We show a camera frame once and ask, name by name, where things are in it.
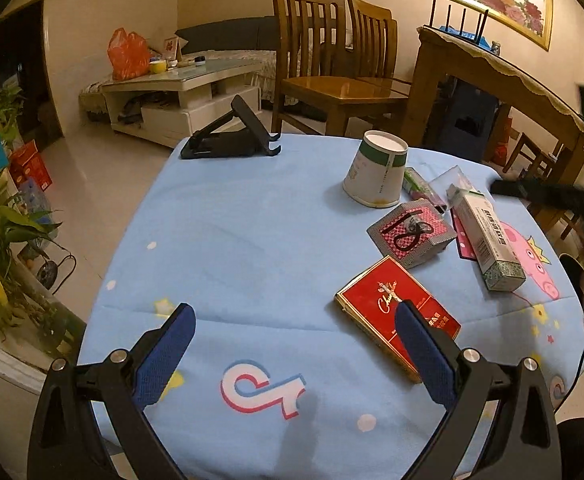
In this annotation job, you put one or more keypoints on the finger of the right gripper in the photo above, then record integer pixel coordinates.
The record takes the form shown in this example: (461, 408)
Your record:
(539, 192)

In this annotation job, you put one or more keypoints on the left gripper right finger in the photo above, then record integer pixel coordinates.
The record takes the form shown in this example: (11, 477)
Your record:
(522, 441)

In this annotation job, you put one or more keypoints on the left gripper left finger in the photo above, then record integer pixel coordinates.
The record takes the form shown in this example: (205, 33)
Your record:
(66, 443)

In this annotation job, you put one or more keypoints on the white green medicine box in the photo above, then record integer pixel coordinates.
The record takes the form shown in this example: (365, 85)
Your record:
(501, 270)

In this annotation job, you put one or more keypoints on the clear plastic bag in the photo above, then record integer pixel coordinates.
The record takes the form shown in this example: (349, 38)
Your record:
(451, 182)

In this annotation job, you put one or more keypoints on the green purple gum container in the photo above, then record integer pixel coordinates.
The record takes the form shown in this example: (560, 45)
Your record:
(418, 189)

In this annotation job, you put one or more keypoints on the grey pink small box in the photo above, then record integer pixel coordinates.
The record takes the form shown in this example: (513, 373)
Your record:
(412, 233)

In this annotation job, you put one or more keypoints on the white green paper cup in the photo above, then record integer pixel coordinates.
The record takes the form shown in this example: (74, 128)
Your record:
(375, 177)

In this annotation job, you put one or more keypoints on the green potted plant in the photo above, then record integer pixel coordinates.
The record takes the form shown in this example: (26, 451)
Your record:
(24, 301)

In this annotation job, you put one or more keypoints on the lace table cover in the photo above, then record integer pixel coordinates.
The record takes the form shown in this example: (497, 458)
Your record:
(508, 82)

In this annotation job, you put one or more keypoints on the black wifi router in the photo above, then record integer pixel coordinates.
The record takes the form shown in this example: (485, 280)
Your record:
(464, 29)

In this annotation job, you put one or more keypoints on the wooden dining table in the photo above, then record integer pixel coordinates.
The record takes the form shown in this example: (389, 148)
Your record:
(441, 55)

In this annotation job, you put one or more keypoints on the blue cartoon tablecloth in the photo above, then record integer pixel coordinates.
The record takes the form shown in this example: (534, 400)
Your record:
(277, 382)

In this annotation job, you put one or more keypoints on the far wooden chair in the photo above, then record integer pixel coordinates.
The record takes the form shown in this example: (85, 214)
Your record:
(375, 40)

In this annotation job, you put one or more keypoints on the wooden chair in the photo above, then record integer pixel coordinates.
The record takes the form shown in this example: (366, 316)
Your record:
(375, 40)
(315, 66)

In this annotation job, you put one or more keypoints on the near wooden chair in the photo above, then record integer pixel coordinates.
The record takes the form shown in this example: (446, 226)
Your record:
(315, 66)

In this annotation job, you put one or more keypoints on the red gift box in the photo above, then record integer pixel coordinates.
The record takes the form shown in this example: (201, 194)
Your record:
(26, 163)

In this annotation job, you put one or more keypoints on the black phone stand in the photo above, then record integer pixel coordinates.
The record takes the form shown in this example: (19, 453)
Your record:
(238, 133)

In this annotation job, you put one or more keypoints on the white coffee table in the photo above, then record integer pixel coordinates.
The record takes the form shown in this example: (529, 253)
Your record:
(166, 108)

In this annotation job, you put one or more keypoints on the dark sofa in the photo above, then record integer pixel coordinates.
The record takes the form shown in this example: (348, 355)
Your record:
(253, 34)

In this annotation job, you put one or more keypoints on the yellow cup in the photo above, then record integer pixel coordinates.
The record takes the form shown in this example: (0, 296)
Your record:
(158, 66)

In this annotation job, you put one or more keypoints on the orange plastic bag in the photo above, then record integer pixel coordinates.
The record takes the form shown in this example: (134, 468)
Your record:
(129, 55)

